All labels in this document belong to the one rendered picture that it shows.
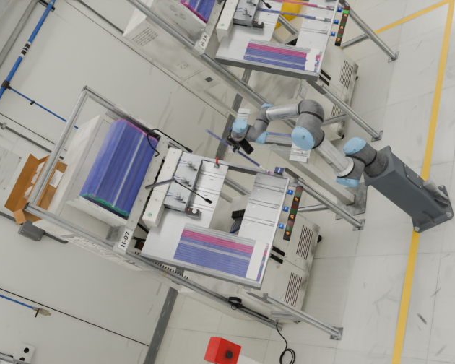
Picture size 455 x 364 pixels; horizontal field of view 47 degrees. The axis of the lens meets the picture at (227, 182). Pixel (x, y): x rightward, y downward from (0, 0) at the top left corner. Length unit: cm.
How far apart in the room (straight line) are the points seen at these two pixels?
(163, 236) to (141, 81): 228
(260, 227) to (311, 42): 139
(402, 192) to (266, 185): 77
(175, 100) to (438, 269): 305
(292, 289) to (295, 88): 141
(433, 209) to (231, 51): 167
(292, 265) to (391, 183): 94
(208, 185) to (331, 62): 159
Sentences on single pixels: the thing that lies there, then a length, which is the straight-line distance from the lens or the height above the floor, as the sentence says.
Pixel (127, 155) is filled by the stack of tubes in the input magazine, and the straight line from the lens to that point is 304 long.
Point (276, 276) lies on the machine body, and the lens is 343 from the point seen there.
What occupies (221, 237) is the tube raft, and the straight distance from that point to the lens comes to 301.
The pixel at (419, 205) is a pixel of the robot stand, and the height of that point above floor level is 18.
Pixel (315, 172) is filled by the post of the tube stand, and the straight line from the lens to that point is 349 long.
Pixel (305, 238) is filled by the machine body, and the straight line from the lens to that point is 365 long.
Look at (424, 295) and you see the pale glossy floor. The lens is 316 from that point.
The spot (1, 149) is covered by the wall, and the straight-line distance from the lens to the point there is 438.
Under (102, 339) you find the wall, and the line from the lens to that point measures 460.
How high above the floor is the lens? 254
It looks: 30 degrees down
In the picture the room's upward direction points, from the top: 57 degrees counter-clockwise
